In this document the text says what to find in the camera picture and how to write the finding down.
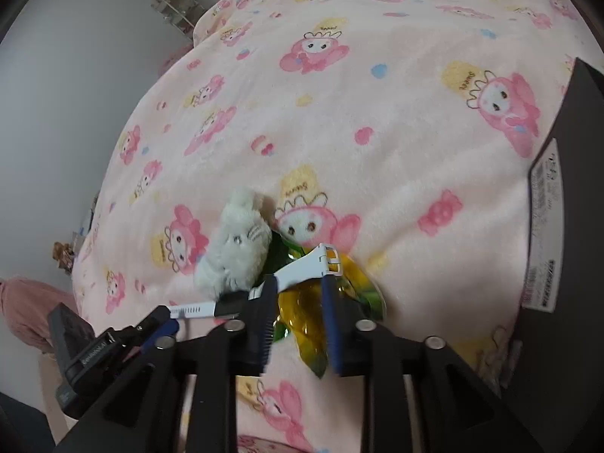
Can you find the yellow green snack packet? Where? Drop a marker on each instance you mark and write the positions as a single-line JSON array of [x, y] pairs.
[[302, 314]]

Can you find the small brown figurine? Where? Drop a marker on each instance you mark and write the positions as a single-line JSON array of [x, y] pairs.
[[62, 255]]

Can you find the pink cloth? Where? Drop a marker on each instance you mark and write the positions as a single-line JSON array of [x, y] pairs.
[[26, 311]]

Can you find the black storage box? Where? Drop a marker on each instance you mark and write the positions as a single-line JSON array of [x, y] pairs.
[[580, 198]]

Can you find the pink printed blanket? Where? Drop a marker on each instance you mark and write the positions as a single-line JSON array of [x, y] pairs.
[[377, 104]]

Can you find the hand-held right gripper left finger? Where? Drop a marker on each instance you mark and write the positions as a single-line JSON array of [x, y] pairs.
[[264, 325]]

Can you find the clear storage shelf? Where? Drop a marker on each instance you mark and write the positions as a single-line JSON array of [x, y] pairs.
[[179, 7]]

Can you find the grey-white plush toy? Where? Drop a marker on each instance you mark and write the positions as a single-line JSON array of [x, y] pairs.
[[236, 245]]

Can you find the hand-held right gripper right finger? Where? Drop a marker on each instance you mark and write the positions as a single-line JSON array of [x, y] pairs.
[[330, 325]]

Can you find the dark cloth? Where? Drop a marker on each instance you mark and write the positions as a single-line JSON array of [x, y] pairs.
[[21, 427]]

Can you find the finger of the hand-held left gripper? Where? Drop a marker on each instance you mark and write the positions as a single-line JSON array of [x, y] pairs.
[[163, 331], [151, 318]]

